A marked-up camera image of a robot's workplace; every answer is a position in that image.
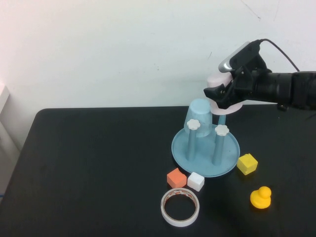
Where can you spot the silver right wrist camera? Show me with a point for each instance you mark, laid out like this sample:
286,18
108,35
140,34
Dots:
237,58

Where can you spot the pink plastic cup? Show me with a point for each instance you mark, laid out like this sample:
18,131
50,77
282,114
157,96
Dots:
217,80

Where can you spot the yellow foam cube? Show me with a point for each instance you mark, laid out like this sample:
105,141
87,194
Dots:
247,164

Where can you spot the yellow rubber duck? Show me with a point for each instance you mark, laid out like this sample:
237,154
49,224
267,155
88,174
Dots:
260,198

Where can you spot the white foam cube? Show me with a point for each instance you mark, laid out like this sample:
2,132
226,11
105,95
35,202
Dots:
195,182

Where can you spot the translucent blue plastic cup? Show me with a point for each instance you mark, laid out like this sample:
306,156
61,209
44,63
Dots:
200,111

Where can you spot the white cabinet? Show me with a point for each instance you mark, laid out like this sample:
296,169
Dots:
5,148

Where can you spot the white tape roll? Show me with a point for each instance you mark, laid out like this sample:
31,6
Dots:
164,212

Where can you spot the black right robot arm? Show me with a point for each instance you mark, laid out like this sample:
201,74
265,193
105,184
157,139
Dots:
291,86

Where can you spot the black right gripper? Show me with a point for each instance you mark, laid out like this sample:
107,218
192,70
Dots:
247,84

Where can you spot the blue cup stand with posts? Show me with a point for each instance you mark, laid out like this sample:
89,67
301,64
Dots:
205,165

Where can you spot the orange foam cube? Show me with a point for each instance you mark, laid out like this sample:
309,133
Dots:
175,179

